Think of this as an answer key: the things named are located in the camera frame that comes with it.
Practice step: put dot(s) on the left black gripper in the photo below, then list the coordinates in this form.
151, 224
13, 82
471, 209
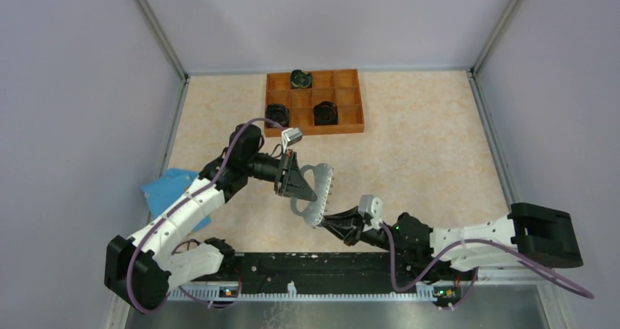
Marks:
292, 183

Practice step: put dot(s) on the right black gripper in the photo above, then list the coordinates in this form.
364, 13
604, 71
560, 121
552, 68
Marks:
352, 232

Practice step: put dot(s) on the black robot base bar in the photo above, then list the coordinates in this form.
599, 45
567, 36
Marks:
324, 273

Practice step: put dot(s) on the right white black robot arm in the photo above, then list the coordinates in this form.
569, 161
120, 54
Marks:
529, 232

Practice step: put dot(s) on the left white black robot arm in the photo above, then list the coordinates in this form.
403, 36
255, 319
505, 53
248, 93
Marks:
143, 268

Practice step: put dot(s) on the black round part left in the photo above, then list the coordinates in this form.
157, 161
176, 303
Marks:
277, 113

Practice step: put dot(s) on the black round part centre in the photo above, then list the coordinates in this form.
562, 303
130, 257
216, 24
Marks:
325, 114

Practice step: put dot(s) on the orange compartment tray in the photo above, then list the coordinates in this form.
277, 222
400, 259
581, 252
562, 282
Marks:
341, 86

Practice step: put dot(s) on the black green round part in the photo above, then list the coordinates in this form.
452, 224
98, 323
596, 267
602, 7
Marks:
300, 79

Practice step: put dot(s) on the blue patterned cloth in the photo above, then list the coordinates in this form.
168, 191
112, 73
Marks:
161, 193

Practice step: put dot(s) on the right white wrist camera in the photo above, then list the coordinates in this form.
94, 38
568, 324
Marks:
370, 209

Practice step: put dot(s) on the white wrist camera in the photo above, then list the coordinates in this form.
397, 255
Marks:
370, 209
291, 136

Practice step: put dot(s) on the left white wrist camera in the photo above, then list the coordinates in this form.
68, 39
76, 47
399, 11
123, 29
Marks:
291, 136

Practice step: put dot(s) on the white slotted cable duct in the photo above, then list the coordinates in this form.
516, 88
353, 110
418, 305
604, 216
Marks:
229, 292

